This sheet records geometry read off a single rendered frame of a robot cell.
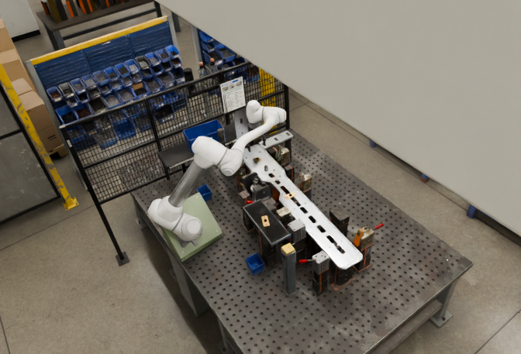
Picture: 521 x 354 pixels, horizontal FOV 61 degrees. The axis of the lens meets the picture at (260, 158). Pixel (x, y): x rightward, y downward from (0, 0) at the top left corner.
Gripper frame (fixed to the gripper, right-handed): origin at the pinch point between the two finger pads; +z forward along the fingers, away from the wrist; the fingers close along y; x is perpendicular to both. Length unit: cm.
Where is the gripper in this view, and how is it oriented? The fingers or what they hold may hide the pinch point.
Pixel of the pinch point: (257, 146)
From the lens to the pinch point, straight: 341.5
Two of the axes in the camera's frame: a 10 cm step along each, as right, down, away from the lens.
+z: 0.7, 7.5, 6.6
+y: 8.6, -3.8, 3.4
